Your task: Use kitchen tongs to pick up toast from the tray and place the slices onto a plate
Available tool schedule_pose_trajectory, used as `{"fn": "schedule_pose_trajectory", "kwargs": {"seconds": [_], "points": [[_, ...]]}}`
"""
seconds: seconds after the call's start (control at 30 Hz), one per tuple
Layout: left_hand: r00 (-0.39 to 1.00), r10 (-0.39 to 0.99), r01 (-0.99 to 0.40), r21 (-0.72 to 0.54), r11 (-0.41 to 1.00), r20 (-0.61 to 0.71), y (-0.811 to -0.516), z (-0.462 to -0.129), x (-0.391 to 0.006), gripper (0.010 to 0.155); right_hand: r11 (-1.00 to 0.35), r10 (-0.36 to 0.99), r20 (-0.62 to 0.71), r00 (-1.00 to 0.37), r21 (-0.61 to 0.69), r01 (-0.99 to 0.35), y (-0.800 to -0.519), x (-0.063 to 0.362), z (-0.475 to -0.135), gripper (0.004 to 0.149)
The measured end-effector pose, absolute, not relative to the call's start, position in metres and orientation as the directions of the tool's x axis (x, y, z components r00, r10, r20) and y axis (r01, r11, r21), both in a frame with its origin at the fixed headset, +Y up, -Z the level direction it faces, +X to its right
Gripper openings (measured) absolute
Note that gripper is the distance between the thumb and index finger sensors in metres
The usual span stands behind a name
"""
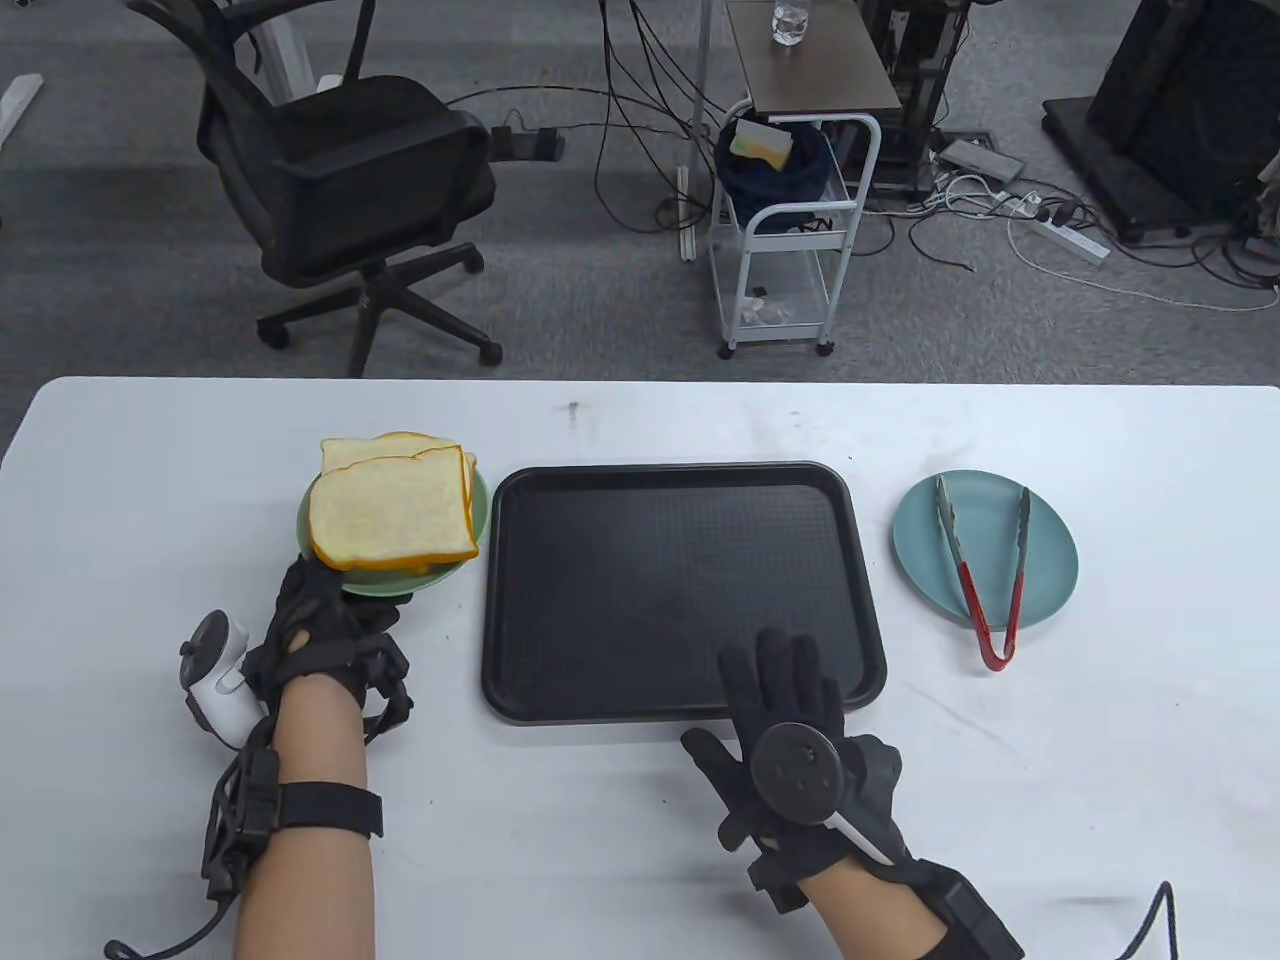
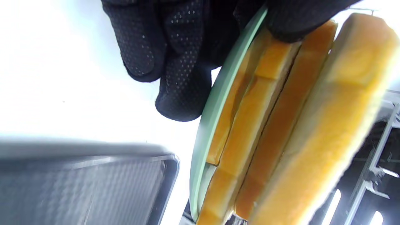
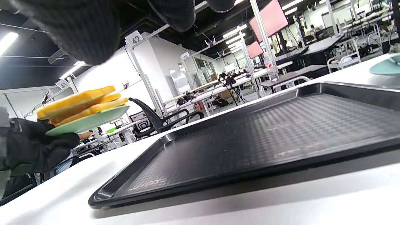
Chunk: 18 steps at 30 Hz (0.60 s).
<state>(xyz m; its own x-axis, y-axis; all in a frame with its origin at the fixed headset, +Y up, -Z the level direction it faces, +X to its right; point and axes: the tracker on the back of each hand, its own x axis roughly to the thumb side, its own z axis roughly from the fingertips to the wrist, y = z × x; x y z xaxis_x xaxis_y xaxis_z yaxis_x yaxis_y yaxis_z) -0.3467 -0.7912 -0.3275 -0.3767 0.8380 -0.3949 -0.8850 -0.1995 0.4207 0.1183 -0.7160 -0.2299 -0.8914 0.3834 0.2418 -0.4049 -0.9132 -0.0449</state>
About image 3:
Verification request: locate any person's right hand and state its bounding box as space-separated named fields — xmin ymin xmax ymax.
xmin=0 ymin=0 xmax=237 ymax=65

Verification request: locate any person's left hand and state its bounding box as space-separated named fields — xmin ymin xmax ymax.
xmin=6 ymin=118 xmax=81 ymax=175

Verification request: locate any light green plate with toast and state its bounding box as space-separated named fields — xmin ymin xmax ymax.
xmin=45 ymin=105 xmax=130 ymax=137

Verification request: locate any yellow toast slice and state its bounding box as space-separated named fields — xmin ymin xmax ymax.
xmin=37 ymin=86 xmax=116 ymax=120
xmin=51 ymin=97 xmax=129 ymax=127
xmin=92 ymin=93 xmax=122 ymax=106

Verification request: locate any black office chair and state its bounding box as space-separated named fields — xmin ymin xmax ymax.
xmin=128 ymin=97 xmax=205 ymax=138

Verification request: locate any long white work table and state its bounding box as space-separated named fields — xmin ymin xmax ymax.
xmin=163 ymin=61 xmax=293 ymax=117

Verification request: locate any small pink screen monitor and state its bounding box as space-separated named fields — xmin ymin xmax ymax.
xmin=247 ymin=41 xmax=264 ymax=59

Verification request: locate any large pink screen monitor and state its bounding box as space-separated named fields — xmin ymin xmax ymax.
xmin=249 ymin=0 xmax=289 ymax=43

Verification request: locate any clear water bottle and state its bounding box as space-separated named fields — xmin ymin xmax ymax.
xmin=264 ymin=52 xmax=279 ymax=82

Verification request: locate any black plastic tray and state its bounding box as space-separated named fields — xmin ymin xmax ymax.
xmin=88 ymin=82 xmax=400 ymax=210

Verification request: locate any white metal chair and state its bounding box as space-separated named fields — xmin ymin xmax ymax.
xmin=327 ymin=38 xmax=362 ymax=73

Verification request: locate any white numbered frame post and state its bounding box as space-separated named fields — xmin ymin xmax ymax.
xmin=124 ymin=30 xmax=166 ymax=118

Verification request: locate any white frame post with bottle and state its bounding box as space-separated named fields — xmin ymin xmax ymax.
xmin=249 ymin=0 xmax=279 ymax=82

